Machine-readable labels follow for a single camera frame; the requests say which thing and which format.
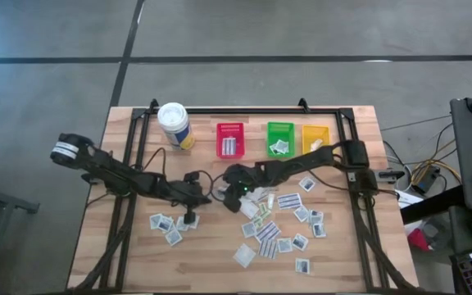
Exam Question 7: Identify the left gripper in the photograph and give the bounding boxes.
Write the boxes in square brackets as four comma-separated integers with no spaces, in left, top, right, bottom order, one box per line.
[166,170,213,225]

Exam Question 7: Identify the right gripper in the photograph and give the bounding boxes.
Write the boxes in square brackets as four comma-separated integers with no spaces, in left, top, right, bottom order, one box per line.
[222,163,262,214]

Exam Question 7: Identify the white gauze pad packet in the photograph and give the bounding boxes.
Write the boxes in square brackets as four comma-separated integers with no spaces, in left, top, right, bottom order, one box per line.
[239,199,261,220]
[233,243,257,269]

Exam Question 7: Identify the plain white bandage wrapper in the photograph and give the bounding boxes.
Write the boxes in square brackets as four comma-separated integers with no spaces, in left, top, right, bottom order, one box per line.
[247,187,279,203]

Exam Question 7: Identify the blue striped bandage wrapper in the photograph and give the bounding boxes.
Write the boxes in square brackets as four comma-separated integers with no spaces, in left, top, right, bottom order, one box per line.
[276,193,303,211]
[259,238,279,260]
[221,137,237,157]
[255,220,282,243]

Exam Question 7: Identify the red plastic basket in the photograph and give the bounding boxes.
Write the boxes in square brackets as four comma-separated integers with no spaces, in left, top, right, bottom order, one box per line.
[216,121,246,160]

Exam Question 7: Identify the wipes canister with white lid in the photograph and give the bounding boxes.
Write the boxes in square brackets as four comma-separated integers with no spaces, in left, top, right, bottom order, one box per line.
[157,102,197,152]

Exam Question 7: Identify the green plastic basket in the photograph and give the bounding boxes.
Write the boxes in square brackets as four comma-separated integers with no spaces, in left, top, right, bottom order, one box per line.
[265,120,296,159]

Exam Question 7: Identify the yellow plastic basket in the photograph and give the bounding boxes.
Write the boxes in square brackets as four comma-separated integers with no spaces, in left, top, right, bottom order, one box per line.
[301,124,332,157]

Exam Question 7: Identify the white paper sheet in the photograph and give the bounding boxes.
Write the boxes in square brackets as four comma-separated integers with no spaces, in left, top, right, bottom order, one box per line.
[394,188,424,208]

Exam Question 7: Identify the red object on floor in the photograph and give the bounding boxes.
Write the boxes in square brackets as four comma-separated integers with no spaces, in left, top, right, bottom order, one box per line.
[407,227,433,252]

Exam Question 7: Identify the dark metal floor stand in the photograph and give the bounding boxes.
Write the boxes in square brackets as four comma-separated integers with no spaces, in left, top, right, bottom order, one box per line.
[0,163,40,295]

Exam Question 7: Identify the black power brick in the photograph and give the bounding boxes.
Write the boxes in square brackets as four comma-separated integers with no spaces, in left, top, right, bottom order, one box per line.
[411,165,442,196]

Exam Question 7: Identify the yellow floor cable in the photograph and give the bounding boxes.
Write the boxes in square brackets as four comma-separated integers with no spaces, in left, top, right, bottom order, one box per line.
[411,137,462,181]

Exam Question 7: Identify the thin black floor cable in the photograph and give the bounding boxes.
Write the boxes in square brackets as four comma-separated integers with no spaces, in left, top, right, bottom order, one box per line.
[380,116,452,132]

